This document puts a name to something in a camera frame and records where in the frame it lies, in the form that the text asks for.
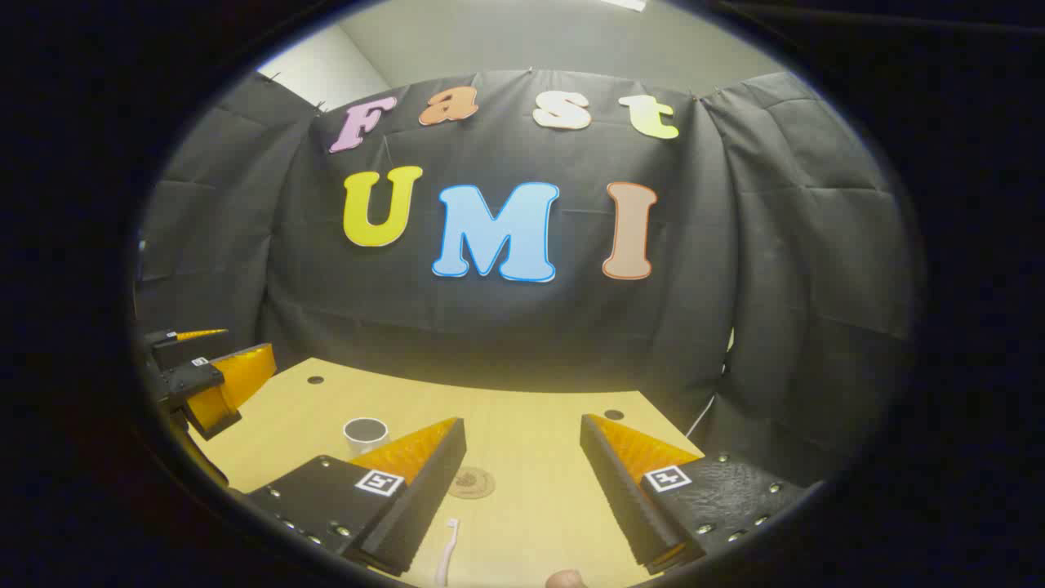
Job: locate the white toothbrush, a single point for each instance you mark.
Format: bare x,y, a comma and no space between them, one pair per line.
446,555

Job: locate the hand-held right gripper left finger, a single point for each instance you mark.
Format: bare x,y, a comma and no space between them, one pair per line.
424,490

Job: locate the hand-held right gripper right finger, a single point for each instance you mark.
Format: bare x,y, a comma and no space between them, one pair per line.
620,490

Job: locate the wooden desktop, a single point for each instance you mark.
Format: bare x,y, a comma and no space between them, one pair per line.
531,441

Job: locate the ceiling light panel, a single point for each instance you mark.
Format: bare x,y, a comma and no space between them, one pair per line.
624,4

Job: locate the black backdrop cloth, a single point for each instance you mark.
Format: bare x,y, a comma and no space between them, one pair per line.
490,327

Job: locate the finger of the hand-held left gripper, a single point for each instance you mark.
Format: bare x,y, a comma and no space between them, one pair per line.
175,349
192,380

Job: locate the round wooden coaster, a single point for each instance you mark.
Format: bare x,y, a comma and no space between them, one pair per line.
471,483

